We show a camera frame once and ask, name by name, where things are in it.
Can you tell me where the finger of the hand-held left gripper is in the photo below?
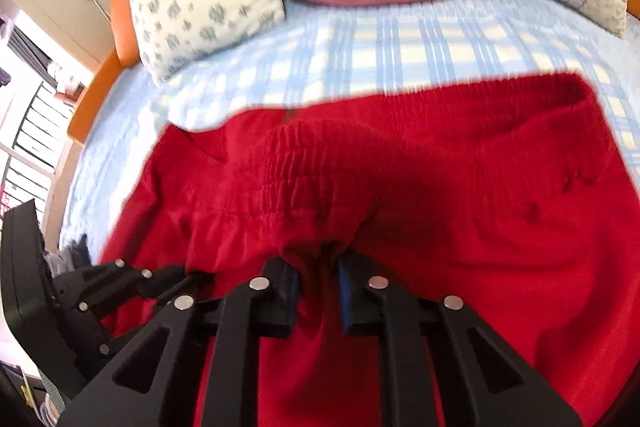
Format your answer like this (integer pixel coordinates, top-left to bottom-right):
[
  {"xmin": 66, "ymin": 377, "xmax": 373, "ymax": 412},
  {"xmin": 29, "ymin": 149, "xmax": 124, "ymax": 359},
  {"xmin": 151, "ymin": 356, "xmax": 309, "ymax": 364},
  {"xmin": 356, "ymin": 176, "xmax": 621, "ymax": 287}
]
[
  {"xmin": 62, "ymin": 299, "xmax": 173, "ymax": 360},
  {"xmin": 55, "ymin": 259, "xmax": 213, "ymax": 319}
]

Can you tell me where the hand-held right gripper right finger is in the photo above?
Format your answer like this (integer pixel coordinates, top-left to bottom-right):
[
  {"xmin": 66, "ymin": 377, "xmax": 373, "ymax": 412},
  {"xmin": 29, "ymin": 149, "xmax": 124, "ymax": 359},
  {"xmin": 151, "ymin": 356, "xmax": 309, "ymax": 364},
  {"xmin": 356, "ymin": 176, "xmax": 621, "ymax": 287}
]
[{"xmin": 336, "ymin": 254, "xmax": 583, "ymax": 427}]

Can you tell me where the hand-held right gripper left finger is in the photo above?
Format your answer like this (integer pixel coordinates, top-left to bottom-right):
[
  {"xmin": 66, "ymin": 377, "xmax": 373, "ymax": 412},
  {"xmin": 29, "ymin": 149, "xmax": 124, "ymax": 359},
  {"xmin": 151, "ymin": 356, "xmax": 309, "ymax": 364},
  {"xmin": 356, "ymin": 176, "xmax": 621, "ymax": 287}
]
[{"xmin": 60, "ymin": 257, "xmax": 302, "ymax": 427}]

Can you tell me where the red collared jacket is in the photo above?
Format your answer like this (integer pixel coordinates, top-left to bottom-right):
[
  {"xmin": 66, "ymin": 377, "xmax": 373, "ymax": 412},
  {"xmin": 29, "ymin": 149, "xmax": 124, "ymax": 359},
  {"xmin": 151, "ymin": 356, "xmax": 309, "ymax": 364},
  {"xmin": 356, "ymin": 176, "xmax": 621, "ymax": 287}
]
[{"xmin": 97, "ymin": 72, "xmax": 640, "ymax": 427}]

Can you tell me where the grey garment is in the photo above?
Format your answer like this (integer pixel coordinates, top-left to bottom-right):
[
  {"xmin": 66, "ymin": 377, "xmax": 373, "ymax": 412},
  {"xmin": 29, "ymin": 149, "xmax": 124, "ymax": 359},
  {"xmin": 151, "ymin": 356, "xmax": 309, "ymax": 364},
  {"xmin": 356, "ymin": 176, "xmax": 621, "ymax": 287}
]
[{"xmin": 47, "ymin": 234, "xmax": 93, "ymax": 278}]

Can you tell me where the black balcony railing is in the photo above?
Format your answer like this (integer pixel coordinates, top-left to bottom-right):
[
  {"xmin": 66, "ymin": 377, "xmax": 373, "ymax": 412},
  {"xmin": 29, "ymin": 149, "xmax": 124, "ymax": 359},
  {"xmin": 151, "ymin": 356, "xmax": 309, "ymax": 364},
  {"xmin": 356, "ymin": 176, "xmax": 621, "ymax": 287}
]
[{"xmin": 0, "ymin": 74, "xmax": 66, "ymax": 233}]

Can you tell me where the grey curtain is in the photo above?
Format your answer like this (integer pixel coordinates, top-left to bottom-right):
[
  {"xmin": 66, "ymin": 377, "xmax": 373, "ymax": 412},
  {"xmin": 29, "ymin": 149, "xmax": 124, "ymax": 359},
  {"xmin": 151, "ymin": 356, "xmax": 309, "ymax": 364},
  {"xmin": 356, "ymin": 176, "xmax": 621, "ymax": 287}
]
[{"xmin": 7, "ymin": 24, "xmax": 57, "ymax": 85}]

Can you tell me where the blue plaid bed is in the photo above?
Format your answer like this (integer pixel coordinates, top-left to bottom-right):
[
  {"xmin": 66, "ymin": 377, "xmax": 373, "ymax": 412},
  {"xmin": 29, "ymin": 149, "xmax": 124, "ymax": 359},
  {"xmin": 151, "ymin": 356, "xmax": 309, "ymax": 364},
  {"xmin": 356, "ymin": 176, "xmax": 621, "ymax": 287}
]
[{"xmin": 59, "ymin": 0, "xmax": 640, "ymax": 258}]

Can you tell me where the orange backrest cushion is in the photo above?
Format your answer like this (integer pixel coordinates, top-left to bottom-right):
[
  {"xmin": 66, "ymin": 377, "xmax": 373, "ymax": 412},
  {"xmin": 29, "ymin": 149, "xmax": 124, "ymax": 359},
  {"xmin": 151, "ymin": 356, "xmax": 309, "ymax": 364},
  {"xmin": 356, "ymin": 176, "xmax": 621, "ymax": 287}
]
[{"xmin": 110, "ymin": 0, "xmax": 140, "ymax": 68}]

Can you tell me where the orange bed frame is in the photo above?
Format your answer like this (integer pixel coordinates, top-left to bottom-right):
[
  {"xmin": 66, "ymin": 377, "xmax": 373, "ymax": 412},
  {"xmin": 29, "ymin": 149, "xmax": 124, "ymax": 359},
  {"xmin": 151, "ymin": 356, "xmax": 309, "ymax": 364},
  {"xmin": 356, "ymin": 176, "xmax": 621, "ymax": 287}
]
[{"xmin": 67, "ymin": 49, "xmax": 123, "ymax": 145}]

